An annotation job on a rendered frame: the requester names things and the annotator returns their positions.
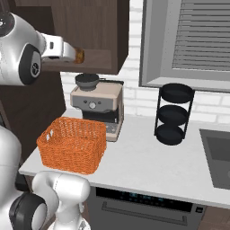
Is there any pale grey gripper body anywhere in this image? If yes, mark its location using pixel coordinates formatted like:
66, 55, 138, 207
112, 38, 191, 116
61, 41, 76, 64

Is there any dark brown wide cabinet door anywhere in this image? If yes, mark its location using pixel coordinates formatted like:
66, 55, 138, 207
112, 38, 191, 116
51, 0, 119, 75

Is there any dark brown narrow cabinet door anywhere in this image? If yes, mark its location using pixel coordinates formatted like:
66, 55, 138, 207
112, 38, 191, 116
6, 0, 55, 73

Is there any dark brown tall cabinet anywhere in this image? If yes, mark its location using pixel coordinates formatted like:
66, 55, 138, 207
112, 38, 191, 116
0, 70, 67, 164

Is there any orange woven basket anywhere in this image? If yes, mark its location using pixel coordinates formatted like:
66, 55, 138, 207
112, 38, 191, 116
36, 116, 108, 176

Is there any brown base cabinet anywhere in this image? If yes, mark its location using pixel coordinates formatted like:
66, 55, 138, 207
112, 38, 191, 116
197, 204, 230, 230

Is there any beige coffee machine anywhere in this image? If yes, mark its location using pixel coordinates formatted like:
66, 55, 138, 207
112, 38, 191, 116
69, 73, 126, 143

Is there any black three-tier stand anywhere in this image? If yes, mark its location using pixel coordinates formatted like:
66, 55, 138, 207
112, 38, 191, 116
154, 83, 196, 146

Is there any grey window with blinds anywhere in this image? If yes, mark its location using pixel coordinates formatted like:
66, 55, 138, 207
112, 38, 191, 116
138, 0, 230, 93

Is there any grey dishwasher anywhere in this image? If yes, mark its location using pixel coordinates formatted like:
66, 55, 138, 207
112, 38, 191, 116
86, 185, 208, 230

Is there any grey sink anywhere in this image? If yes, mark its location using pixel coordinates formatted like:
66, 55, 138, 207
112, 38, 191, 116
199, 128, 230, 190

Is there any dark brown wall cabinet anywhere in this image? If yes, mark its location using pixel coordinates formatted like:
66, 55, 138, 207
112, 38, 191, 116
5, 0, 130, 76

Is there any grey dishwasher handle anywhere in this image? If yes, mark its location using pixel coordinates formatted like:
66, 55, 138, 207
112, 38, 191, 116
101, 200, 189, 226

